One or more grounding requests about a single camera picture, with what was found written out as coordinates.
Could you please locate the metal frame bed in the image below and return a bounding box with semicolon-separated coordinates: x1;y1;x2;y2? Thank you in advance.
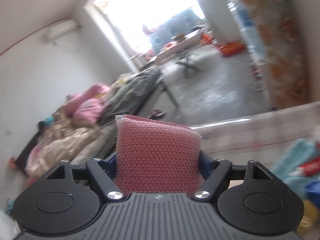
14;67;181;178

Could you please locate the pink pillow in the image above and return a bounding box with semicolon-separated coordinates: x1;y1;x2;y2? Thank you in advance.
72;84;112;125

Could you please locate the grey blanket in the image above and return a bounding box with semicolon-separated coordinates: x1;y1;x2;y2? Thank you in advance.
100;68;161;126

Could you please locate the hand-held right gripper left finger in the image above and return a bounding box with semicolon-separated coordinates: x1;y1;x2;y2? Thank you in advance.
45;154;125;202

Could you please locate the orange plastic basket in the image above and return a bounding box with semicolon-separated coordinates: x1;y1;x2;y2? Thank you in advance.
217;42;246;56

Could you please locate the red packet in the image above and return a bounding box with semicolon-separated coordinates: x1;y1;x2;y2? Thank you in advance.
297;161;320;177

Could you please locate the clear plastic bag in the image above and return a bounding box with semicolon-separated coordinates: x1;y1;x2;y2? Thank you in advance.
0;209;18;240

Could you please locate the white wall air conditioner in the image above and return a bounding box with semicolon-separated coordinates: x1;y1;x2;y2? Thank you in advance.
44;18;78;42

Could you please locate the teal fluffy towel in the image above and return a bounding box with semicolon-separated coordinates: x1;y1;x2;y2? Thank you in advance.
271;138;320;198

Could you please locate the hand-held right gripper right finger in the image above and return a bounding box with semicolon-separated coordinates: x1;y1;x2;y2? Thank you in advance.
191;152;274;202

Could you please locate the yellow packet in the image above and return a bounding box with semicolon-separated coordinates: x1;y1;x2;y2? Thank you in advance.
297;199;320;233

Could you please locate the beige satin quilt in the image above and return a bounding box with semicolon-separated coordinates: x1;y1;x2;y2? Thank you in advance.
26;120;118;178

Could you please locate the pink mesh sponge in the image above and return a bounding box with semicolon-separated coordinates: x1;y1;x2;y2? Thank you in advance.
115;114;202;198

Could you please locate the floral patterned wardrobe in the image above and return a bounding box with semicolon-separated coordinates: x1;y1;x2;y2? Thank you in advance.
237;0;312;110

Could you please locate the folding table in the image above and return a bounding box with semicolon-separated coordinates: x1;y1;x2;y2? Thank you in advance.
129;30;213;78

